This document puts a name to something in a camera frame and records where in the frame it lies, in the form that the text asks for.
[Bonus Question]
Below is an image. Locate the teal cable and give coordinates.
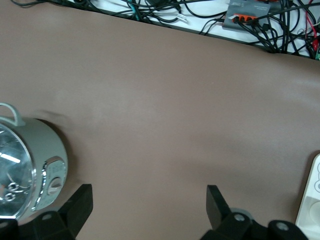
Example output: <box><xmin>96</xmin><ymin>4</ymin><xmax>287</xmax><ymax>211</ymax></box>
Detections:
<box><xmin>124</xmin><ymin>0</ymin><xmax>141</xmax><ymax>22</ymax></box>

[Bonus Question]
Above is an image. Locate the red wire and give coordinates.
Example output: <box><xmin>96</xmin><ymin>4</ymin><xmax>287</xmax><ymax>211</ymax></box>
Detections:
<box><xmin>303</xmin><ymin>9</ymin><xmax>320</xmax><ymax>51</ymax></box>

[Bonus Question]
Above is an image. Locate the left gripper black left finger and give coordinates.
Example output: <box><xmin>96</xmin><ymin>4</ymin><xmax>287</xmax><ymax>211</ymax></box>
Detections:
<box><xmin>32</xmin><ymin>183</ymin><xmax>94</xmax><ymax>240</ymax></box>

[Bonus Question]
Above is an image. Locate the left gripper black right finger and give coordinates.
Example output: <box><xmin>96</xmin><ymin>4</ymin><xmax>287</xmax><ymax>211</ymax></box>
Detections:
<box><xmin>202</xmin><ymin>184</ymin><xmax>270</xmax><ymax>240</ymax></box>

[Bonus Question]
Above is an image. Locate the white bear print tray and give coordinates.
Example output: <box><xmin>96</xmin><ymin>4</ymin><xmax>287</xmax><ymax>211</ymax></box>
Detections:
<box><xmin>294</xmin><ymin>152</ymin><xmax>320</xmax><ymax>232</ymax></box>

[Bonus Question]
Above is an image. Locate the sage green electric pot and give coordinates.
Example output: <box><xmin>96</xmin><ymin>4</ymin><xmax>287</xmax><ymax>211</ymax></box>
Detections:
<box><xmin>0</xmin><ymin>102</ymin><xmax>69</xmax><ymax>223</ymax></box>

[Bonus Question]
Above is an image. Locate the black cable bundle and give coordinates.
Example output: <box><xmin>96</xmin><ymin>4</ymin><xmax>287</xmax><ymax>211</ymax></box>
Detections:
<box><xmin>9</xmin><ymin>0</ymin><xmax>320</xmax><ymax>60</ymax></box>

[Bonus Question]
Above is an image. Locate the glass pot lid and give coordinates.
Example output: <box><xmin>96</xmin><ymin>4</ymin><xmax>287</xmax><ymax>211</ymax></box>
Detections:
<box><xmin>0</xmin><ymin>119</ymin><xmax>35</xmax><ymax>219</ymax></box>

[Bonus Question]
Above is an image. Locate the grey USB hub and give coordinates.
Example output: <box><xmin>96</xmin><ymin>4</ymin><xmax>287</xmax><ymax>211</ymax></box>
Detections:
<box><xmin>223</xmin><ymin>0</ymin><xmax>272</xmax><ymax>32</ymax></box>

